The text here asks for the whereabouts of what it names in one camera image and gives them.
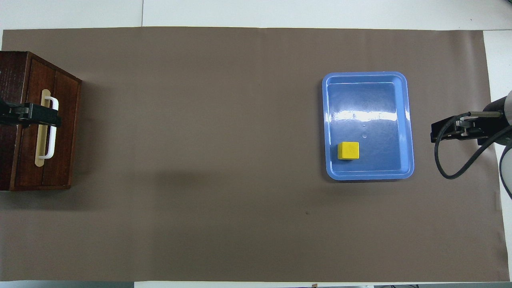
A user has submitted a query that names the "yellow cube block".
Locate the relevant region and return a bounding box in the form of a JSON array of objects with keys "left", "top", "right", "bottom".
[{"left": 338, "top": 142, "right": 360, "bottom": 160}]

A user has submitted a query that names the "dark wooden drawer cabinet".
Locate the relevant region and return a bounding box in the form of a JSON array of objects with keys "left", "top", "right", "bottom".
[{"left": 0, "top": 51, "right": 83, "bottom": 191}]

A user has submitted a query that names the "brown table mat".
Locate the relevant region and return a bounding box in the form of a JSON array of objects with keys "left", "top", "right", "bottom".
[{"left": 0, "top": 26, "right": 499, "bottom": 282}]

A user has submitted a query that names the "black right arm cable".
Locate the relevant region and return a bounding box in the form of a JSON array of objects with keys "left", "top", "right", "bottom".
[{"left": 434, "top": 112, "right": 512, "bottom": 180}]

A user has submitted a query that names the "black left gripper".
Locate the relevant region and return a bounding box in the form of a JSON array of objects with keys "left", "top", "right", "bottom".
[{"left": 0, "top": 98, "right": 62, "bottom": 128}]

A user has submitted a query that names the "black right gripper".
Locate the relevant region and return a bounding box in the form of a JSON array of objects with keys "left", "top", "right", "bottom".
[{"left": 431, "top": 94, "right": 511, "bottom": 145}]

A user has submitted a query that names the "blue plastic tray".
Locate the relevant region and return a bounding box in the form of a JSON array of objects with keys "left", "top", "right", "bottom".
[{"left": 322, "top": 72, "right": 415, "bottom": 181}]

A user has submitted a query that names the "white drawer handle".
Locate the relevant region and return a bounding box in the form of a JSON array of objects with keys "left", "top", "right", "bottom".
[{"left": 38, "top": 96, "right": 59, "bottom": 160}]

